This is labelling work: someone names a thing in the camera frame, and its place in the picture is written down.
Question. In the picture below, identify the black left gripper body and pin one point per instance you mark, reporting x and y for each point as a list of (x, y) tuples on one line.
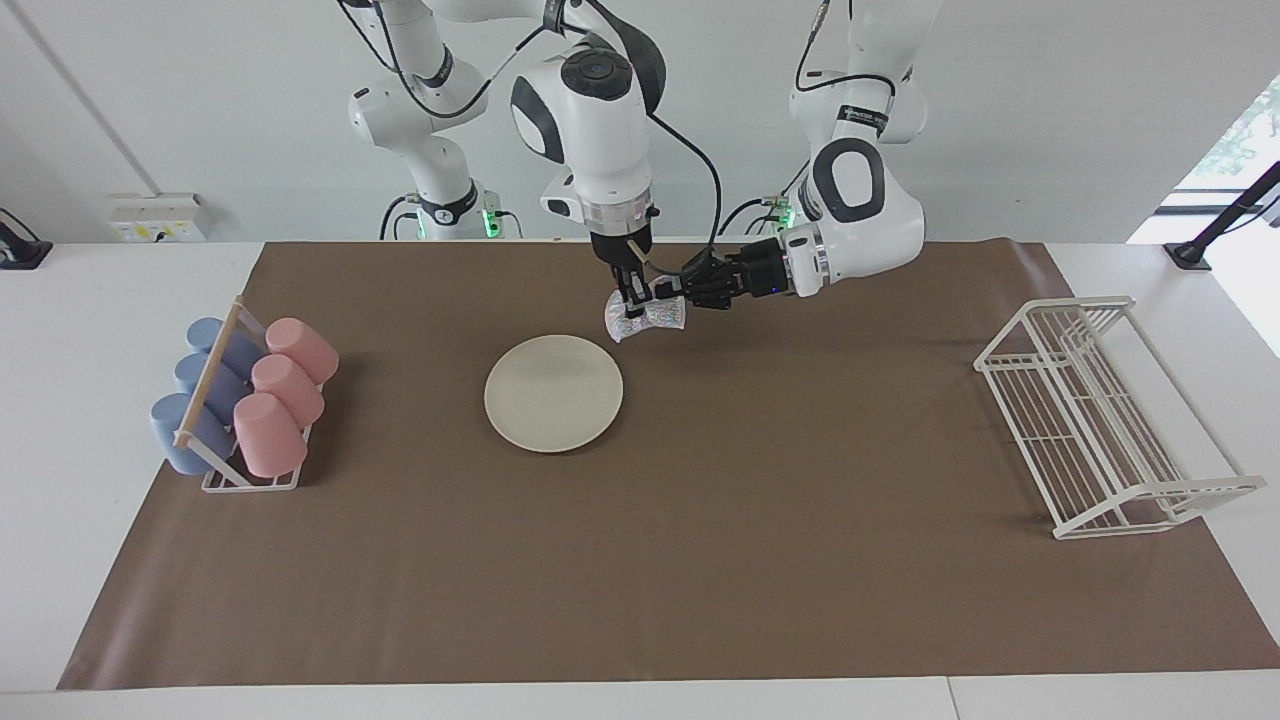
[(745, 275)]

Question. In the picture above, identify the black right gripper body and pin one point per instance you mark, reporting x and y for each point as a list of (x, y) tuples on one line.
[(615, 250)]

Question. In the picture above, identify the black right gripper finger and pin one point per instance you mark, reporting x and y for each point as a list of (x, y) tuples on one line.
[(642, 292), (628, 298), (668, 288)]

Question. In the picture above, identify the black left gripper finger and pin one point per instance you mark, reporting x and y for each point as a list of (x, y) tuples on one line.
[(695, 302)]

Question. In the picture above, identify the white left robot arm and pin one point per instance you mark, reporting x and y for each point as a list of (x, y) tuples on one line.
[(860, 200)]

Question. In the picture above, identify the cream round plate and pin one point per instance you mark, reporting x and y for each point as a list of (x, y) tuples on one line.
[(553, 393)]

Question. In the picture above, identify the beige stick on right gripper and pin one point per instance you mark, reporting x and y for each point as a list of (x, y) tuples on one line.
[(640, 255)]

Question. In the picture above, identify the small box with green light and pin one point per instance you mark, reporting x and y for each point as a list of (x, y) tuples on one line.
[(782, 215), (492, 222)]

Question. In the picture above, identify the brown table mat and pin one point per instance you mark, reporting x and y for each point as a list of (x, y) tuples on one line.
[(700, 560)]

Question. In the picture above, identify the pink plastic cup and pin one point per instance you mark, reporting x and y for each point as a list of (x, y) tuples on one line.
[(290, 388), (303, 348), (268, 435)]

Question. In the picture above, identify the blue plastic cup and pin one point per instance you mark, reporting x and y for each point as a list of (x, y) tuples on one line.
[(198, 375), (175, 435), (205, 330)]

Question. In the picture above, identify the white cup holder rack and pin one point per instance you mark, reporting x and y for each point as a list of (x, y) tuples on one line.
[(205, 395)]

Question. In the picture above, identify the white power strip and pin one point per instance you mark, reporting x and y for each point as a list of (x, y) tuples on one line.
[(160, 217)]

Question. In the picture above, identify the bright window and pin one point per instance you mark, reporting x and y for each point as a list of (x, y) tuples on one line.
[(1250, 140)]

